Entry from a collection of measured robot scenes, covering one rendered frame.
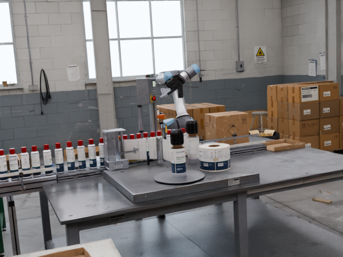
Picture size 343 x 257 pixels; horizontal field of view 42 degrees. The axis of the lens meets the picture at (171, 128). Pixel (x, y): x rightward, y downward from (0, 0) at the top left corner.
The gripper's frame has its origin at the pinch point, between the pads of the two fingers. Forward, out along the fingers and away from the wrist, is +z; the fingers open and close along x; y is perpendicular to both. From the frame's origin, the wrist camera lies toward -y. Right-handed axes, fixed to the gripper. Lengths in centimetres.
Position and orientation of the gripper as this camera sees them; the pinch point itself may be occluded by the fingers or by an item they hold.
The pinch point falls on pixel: (162, 97)
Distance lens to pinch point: 321.1
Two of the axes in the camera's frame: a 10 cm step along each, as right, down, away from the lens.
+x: 3.8, 1.1, -9.2
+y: -5.2, -8.0, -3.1
